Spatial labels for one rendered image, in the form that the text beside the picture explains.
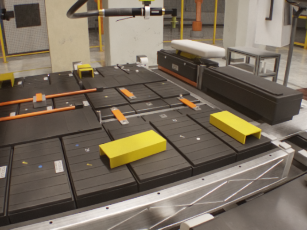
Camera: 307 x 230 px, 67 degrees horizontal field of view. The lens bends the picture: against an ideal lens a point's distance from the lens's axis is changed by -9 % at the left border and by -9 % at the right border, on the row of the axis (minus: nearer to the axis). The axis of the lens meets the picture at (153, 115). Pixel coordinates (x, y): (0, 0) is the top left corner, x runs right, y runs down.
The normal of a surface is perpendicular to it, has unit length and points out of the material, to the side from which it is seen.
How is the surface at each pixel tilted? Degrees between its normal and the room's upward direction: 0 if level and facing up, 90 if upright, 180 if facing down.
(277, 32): 90
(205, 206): 90
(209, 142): 0
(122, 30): 90
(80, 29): 90
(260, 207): 0
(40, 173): 0
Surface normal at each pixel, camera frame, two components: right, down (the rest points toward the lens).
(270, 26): -0.65, 0.31
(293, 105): 0.41, 0.37
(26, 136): 0.00, -0.91
